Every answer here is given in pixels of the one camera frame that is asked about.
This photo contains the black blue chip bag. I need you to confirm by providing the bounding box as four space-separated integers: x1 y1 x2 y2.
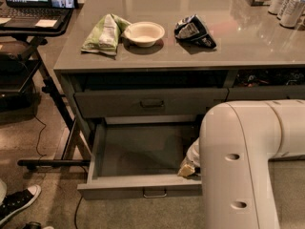
174 14 216 49

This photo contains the grey drawer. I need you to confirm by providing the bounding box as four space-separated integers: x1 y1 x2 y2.
78 122 201 199
74 88 228 118
227 85 305 101

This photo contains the yellow sticky note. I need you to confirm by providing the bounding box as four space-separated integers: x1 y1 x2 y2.
35 19 56 28

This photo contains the open black laptop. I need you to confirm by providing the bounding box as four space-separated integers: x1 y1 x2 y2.
0 0 71 31

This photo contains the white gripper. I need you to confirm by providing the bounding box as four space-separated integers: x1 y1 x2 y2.
177 139 200 177

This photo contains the green chip bag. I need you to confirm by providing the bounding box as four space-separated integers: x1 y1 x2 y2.
81 13 131 56

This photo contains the white paper bowl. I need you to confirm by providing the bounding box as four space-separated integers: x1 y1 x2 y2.
124 22 165 48

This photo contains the black floor cable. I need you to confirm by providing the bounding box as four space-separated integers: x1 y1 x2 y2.
31 89 89 229

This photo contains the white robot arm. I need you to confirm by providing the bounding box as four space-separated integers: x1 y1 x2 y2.
178 99 305 229

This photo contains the black laptop stand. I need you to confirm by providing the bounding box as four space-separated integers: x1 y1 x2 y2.
0 11 91 170

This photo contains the grey drawer cabinet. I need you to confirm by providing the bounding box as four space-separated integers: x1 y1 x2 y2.
52 0 305 164

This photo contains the black white sneaker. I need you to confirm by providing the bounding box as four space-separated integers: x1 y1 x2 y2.
0 185 41 226

